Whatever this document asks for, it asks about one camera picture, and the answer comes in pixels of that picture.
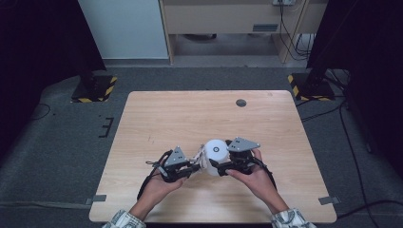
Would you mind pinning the person's left hand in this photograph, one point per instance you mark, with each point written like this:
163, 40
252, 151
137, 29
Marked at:
157, 190

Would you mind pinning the grey round table grommet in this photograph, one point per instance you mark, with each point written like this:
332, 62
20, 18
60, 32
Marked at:
241, 103

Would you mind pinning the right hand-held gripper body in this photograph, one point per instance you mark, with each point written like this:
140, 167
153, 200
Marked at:
242, 145

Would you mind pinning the white cabinet panel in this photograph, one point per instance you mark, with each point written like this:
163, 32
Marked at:
126, 28

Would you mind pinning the beige wooden desk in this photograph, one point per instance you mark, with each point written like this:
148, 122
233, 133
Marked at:
221, 19

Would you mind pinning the white power strip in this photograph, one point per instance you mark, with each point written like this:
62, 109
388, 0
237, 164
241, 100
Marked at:
283, 2

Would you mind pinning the grey tape strip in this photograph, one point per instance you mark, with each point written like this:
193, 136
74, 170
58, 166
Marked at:
96, 199
329, 200

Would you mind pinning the grey cloth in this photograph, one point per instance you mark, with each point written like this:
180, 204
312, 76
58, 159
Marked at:
198, 156

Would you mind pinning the black curtain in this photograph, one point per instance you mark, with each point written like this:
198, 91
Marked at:
374, 47
38, 41

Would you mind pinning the white cup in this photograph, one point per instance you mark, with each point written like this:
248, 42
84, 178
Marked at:
215, 152

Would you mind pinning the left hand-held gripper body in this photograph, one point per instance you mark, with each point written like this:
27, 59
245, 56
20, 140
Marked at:
176, 158

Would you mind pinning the black yellow-striped stand base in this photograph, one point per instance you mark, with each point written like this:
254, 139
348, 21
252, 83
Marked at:
312, 88
95, 90

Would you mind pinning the person's right hand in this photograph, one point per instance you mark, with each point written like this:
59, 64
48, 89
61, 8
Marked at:
256, 183

